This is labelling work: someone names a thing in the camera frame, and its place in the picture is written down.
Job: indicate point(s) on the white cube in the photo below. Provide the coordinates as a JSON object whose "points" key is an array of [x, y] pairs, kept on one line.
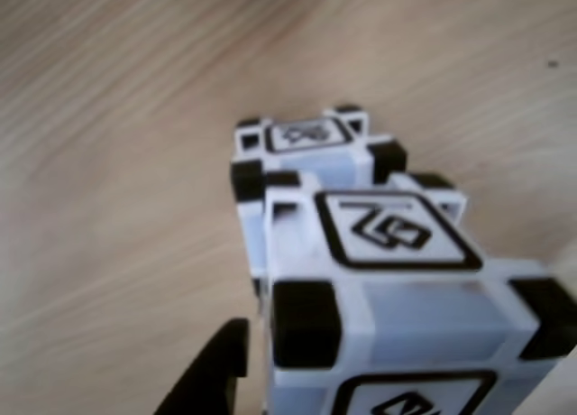
{"points": [[315, 162], [405, 320]]}

